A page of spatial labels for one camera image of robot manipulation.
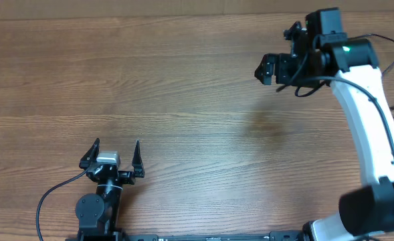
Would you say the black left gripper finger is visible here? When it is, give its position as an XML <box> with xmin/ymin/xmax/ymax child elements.
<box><xmin>132</xmin><ymin>140</ymin><xmax>145</xmax><ymax>178</ymax></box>
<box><xmin>79</xmin><ymin>138</ymin><xmax>100</xmax><ymax>169</ymax></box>

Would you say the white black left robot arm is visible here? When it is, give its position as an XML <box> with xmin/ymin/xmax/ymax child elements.
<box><xmin>75</xmin><ymin>139</ymin><xmax>145</xmax><ymax>241</ymax></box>

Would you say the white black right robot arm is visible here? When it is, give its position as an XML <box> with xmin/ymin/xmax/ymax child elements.
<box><xmin>254</xmin><ymin>8</ymin><xmax>394</xmax><ymax>240</ymax></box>

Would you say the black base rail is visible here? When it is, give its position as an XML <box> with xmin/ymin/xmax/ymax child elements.
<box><xmin>66</xmin><ymin>230</ymin><xmax>310</xmax><ymax>241</ymax></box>

